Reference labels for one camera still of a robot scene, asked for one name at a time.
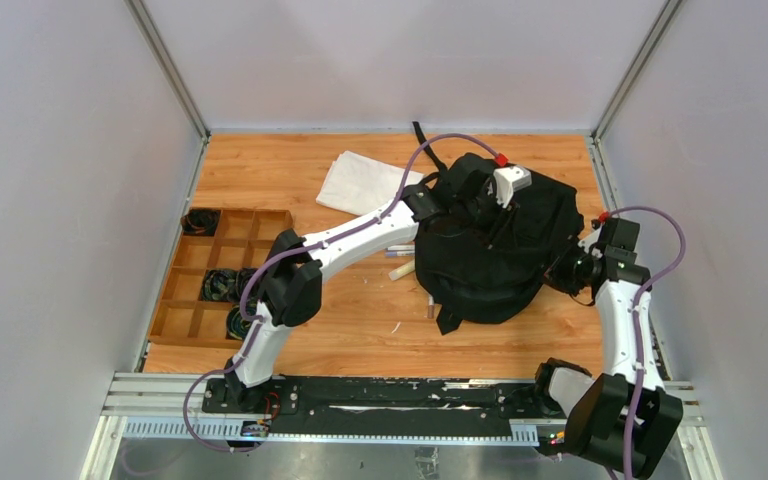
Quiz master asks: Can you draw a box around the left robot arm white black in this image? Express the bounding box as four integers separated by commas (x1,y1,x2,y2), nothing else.
223,155,533,413

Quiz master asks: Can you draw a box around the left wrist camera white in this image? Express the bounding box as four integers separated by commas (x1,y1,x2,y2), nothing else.
492,165,532,208

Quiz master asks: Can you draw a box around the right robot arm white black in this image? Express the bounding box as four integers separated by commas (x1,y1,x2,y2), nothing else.
530,213,684,479

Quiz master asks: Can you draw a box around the coiled dark strap left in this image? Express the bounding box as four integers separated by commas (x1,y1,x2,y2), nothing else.
201,268,240,304

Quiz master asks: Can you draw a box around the wooden compartment tray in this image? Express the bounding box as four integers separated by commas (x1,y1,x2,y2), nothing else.
147,208,294,348

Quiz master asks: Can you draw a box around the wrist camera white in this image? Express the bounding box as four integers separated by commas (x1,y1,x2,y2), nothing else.
578,228,601,255
492,165,532,208

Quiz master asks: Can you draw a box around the folded white cloth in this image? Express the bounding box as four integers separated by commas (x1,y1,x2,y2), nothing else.
316,151,405,216

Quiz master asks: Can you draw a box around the coiled dark strap right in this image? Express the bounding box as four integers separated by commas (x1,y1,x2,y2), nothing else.
234,267,266,303

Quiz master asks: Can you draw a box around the yellow glue stick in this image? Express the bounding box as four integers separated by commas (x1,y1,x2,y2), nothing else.
388,260,415,281

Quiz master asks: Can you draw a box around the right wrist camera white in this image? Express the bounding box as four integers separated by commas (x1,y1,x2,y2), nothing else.
578,228,601,255

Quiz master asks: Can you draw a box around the coiled dark strap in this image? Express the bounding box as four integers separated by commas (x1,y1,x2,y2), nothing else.
226,304,256,341
234,267,266,303
201,268,240,304

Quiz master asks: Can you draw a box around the black student backpack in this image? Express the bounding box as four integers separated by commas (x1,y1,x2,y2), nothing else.
412,122,584,335

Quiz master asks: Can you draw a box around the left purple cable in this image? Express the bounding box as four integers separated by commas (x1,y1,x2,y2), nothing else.
181,133,510,455

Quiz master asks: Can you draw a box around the coiled dark strap lower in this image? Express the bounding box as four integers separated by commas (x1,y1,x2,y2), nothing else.
226,304,256,341

